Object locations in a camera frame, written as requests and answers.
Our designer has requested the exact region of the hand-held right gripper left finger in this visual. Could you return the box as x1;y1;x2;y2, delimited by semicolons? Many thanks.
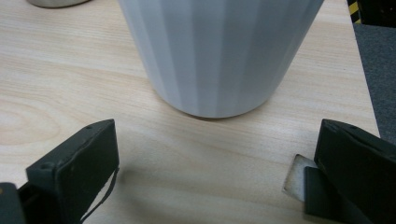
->
17;119;120;224

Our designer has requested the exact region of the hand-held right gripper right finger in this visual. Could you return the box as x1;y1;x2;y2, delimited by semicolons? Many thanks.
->
304;119;396;224

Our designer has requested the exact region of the white mug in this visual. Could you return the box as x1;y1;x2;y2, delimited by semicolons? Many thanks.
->
26;0;92;8

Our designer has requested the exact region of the tall grey ribbed cup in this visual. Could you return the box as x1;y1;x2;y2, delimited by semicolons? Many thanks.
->
117;0;325;119

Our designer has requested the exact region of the striped stand base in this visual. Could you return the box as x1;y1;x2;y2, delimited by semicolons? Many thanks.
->
346;0;396;25

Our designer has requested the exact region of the grey table corner bracket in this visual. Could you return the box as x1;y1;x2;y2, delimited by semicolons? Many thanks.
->
282;154;318;203

